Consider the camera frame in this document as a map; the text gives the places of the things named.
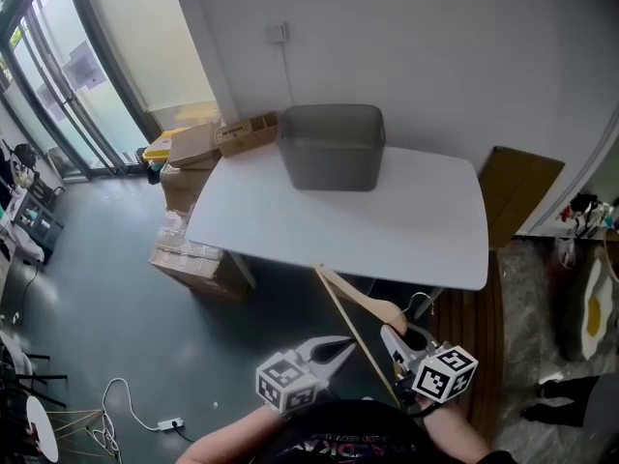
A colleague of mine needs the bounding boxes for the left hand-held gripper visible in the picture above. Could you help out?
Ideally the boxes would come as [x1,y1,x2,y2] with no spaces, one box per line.
[255,334,358,414]

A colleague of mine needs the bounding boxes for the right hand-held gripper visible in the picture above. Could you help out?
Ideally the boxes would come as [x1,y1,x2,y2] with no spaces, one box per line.
[379,323,480,402]

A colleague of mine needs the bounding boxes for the wooden clothes hanger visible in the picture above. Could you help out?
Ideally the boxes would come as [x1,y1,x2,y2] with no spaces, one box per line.
[312,262,434,408]

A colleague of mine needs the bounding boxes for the person's left forearm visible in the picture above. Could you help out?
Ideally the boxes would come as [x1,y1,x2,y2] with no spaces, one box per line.
[175,402,287,464]

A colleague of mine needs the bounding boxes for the person's right forearm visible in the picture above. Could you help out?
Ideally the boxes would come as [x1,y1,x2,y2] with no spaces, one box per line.
[424,400,495,464]

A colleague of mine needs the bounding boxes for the flat cardboard box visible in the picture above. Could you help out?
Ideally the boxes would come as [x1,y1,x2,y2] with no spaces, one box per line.
[168,122,221,169]

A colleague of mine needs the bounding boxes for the grey shelf cabinet with items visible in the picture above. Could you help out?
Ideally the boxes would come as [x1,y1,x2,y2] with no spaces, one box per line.
[11,180,65,266]

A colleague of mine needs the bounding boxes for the white table leg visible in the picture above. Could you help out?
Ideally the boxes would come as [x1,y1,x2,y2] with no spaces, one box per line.
[412,284,444,321]
[226,250,257,290]

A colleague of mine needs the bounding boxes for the wooden slatted board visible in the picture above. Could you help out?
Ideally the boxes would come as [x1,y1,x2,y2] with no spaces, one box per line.
[428,247,505,440]

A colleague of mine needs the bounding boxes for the taped cardboard cartons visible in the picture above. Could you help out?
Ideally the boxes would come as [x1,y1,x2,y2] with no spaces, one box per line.
[147,159,253,305]

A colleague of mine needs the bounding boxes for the cardboard sheet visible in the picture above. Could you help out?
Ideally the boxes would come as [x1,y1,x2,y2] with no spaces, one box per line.
[480,145,567,250]

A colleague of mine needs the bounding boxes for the fried egg shaped rug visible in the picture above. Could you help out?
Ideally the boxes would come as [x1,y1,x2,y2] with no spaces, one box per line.
[576,252,614,363]

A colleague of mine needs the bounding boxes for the cardboard boxes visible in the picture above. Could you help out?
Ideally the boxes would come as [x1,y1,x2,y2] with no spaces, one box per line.
[214,111,282,160]

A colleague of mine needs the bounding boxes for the yellow plastic lid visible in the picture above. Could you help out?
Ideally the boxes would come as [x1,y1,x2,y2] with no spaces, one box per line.
[141,132,176,161]

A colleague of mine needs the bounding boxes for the round white side table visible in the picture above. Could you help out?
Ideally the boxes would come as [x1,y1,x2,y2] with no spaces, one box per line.
[24,395,61,464]

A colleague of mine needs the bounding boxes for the glass sliding door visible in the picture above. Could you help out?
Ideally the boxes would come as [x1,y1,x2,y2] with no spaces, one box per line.
[0,0,152,184]

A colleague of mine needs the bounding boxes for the white socket cable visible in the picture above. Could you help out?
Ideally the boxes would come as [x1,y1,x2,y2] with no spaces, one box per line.
[279,41,297,108]

